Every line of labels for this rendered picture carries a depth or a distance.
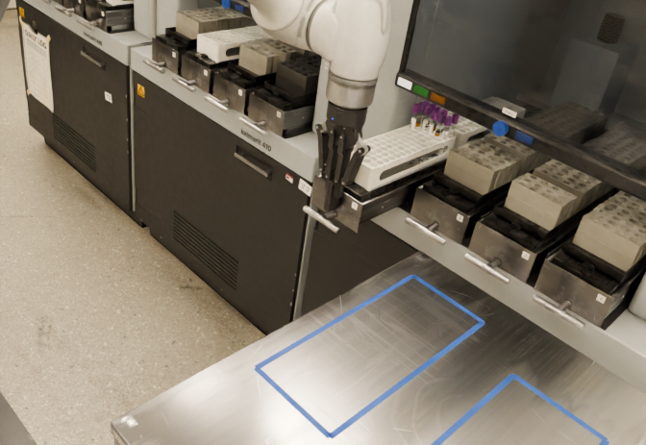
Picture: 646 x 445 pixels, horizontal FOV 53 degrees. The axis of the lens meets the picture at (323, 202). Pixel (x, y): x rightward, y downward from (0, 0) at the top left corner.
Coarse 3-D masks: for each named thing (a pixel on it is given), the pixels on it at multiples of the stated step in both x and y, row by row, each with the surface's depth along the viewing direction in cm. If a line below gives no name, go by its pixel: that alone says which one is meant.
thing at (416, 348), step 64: (320, 320) 96; (384, 320) 98; (448, 320) 100; (512, 320) 102; (192, 384) 82; (256, 384) 84; (320, 384) 85; (384, 384) 87; (448, 384) 88; (512, 384) 90; (576, 384) 91
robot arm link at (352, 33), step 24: (336, 0) 110; (360, 0) 107; (384, 0) 108; (312, 24) 114; (336, 24) 110; (360, 24) 108; (384, 24) 110; (312, 48) 117; (336, 48) 112; (360, 48) 110; (384, 48) 112; (336, 72) 114; (360, 72) 113
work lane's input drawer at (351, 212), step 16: (320, 176) 136; (416, 176) 141; (432, 176) 144; (320, 192) 136; (352, 192) 130; (368, 192) 130; (384, 192) 134; (400, 192) 137; (304, 208) 134; (320, 208) 137; (352, 208) 130; (368, 208) 130; (384, 208) 135; (352, 224) 132
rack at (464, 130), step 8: (448, 112) 159; (464, 120) 157; (456, 128) 153; (464, 128) 152; (472, 128) 154; (480, 128) 154; (456, 136) 150; (464, 136) 150; (472, 136) 163; (480, 136) 163; (456, 144) 151
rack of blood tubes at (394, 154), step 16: (400, 128) 147; (416, 128) 148; (368, 144) 138; (384, 144) 140; (400, 144) 140; (416, 144) 141; (432, 144) 142; (448, 144) 146; (368, 160) 132; (384, 160) 133; (400, 160) 134; (416, 160) 143; (432, 160) 144; (368, 176) 129; (384, 176) 139; (400, 176) 137
